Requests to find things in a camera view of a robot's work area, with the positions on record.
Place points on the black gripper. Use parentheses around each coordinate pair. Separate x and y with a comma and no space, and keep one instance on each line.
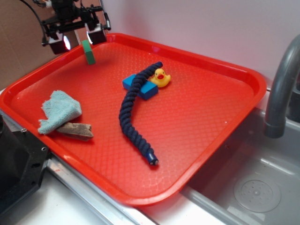
(68,17)

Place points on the green rectangular block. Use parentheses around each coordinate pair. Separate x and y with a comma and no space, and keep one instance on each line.
(88,52)

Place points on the blue rectangular block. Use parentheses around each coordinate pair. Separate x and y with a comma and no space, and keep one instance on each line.
(147,90)

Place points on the light teal cloth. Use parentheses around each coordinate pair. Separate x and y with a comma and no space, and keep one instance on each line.
(59,109)

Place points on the yellow rubber duck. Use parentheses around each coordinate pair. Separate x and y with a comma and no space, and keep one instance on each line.
(160,78)

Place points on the brown wood piece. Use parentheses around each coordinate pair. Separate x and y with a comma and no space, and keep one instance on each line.
(77,131)

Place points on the red plastic tray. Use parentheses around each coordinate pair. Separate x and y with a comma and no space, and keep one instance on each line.
(184,123)

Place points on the grey faucet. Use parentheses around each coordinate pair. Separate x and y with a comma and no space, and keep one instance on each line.
(284,98)

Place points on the grey toy sink basin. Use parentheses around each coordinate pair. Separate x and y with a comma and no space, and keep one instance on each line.
(251,179)

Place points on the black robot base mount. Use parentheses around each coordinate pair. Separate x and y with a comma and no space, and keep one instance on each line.
(23,159)

